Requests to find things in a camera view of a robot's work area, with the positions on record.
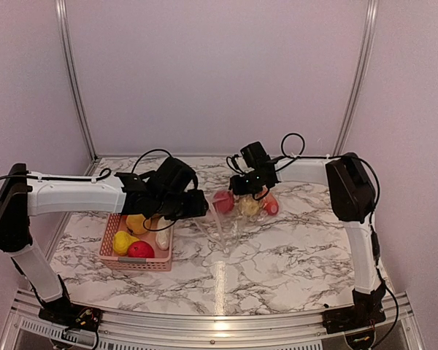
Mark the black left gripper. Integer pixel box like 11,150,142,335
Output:
155,188,210,221

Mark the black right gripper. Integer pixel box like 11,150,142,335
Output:
231,171,268,197

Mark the yellow fake peach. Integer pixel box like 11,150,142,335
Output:
238,196,261,217

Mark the pale green fake cabbage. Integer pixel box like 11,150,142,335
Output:
155,217,172,251

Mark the red fake apple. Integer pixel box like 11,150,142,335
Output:
213,190,234,214

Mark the clear zip top bag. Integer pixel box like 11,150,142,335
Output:
194,190,279,254

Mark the red fake tomato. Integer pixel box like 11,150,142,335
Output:
127,241,155,259

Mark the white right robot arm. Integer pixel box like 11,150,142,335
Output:
226,141,391,334

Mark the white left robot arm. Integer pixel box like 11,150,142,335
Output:
0,157,208,327

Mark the red orange fake fruit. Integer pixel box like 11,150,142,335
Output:
261,193,280,216

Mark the pink perforated plastic basket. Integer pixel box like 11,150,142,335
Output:
99,214,173,272

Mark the aluminium front rail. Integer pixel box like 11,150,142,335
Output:
0,286,428,350

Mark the right aluminium frame post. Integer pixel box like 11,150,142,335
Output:
332,0,379,155

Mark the aluminium frame post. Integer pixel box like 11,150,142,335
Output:
332,0,379,155
55,0,98,162

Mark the left aluminium frame post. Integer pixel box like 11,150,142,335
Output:
55,0,98,162

